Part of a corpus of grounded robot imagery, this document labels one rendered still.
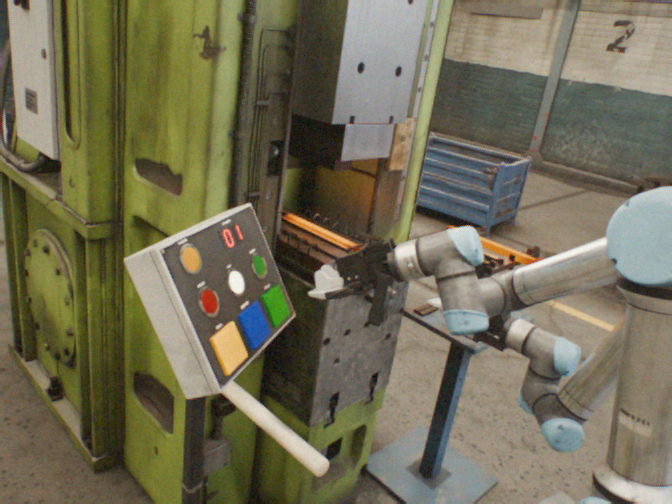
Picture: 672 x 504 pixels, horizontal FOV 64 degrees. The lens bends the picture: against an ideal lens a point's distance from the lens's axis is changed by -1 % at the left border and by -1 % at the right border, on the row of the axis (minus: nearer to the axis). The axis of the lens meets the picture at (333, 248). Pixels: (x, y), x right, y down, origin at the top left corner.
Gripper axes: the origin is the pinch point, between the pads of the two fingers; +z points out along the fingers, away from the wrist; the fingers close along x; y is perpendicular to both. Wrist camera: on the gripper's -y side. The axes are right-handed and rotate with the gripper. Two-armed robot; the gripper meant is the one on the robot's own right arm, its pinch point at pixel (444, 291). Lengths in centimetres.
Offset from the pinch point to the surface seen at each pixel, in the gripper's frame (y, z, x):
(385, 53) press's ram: -55, 31, -2
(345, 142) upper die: -32.1, 30.7, -11.7
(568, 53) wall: -82, 299, 753
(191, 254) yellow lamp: -17, 15, -66
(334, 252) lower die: 0.8, 33.8, -6.2
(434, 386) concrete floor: 100, 48, 100
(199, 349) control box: -4, 5, -69
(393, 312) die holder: 22.4, 24.7, 15.9
